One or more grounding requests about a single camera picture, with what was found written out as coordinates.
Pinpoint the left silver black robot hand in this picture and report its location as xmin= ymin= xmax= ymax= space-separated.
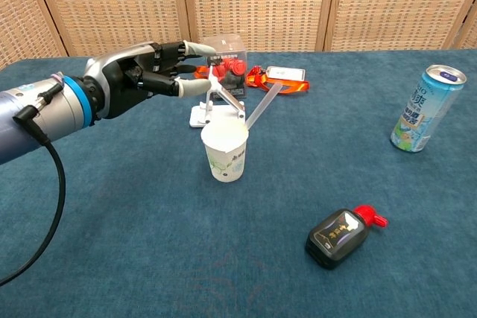
xmin=82 ymin=39 xmax=217 ymax=121

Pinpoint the transparent plastic straw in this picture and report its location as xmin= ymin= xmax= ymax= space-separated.
xmin=244 ymin=83 xmax=281 ymax=128

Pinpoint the white paper cup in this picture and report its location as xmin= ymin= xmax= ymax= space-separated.
xmin=200 ymin=115 xmax=250 ymax=184

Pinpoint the woven bamboo folding screen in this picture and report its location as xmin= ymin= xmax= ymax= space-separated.
xmin=0 ymin=0 xmax=477 ymax=71

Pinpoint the white folding phone stand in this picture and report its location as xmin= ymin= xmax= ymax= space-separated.
xmin=189 ymin=66 xmax=247 ymax=130

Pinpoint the clear box with red toy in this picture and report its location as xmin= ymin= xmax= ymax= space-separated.
xmin=203 ymin=36 xmax=248 ymax=102

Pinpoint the blue felt table cloth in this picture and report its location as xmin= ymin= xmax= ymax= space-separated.
xmin=0 ymin=48 xmax=477 ymax=318

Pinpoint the white ID badge card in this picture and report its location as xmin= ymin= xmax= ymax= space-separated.
xmin=265 ymin=66 xmax=307 ymax=82

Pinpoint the black ink bottle red cap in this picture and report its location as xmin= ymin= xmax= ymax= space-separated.
xmin=305 ymin=204 xmax=389 ymax=270

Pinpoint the light blue drink can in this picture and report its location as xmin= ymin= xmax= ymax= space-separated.
xmin=389 ymin=64 xmax=467 ymax=153

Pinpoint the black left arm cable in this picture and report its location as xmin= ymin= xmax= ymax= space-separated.
xmin=0 ymin=83 xmax=67 ymax=287

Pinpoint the orange lanyard strap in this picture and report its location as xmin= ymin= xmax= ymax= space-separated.
xmin=194 ymin=65 xmax=311 ymax=96

